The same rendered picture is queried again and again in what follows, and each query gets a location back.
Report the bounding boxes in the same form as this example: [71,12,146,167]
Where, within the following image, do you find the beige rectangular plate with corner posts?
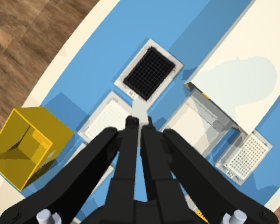
[114,39,184,110]

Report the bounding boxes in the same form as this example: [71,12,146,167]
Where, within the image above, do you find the yellow open-top bin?
[0,106,74,192]

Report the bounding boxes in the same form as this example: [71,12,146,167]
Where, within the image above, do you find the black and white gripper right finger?
[139,101,279,224]

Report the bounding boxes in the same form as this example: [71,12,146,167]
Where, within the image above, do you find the blue work mat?
[0,0,280,206]

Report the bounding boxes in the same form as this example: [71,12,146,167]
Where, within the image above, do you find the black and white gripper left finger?
[0,100,140,224]

